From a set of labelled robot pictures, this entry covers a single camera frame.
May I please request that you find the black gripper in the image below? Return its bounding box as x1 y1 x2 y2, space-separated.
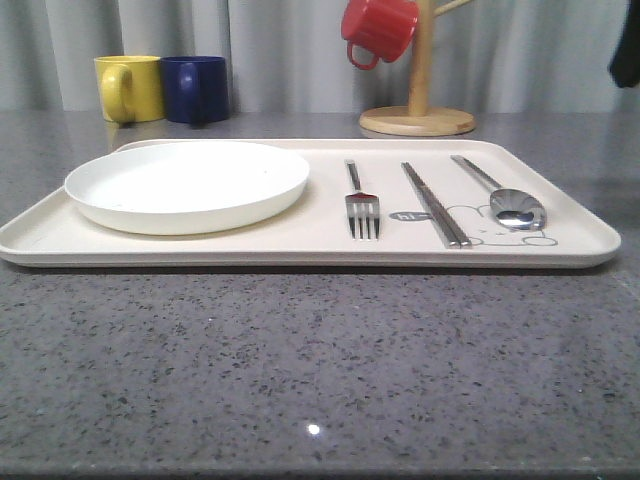
608 0 639 88

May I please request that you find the silver metal spoon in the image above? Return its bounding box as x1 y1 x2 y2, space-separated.
450 155 547 231

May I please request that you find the silver chopstick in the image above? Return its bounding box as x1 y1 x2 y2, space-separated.
427 186 472 249
401 162 462 248

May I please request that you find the silver metal fork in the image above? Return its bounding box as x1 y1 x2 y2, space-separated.
345 160 380 240

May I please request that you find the white round plate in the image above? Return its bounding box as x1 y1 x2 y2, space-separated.
64 140 310 235

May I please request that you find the grey curtain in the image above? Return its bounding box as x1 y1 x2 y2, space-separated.
1 1 639 113

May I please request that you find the wooden mug tree stand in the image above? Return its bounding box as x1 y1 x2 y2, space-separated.
359 0 476 137

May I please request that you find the red mug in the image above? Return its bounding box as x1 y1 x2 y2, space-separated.
341 0 419 70

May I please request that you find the cream rectangular tray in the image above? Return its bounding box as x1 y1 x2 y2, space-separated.
1 139 621 268

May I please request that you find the dark blue mug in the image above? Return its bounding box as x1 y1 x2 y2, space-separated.
160 56 230 124

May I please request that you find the yellow mug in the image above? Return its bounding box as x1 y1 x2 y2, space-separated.
94 55 165 124

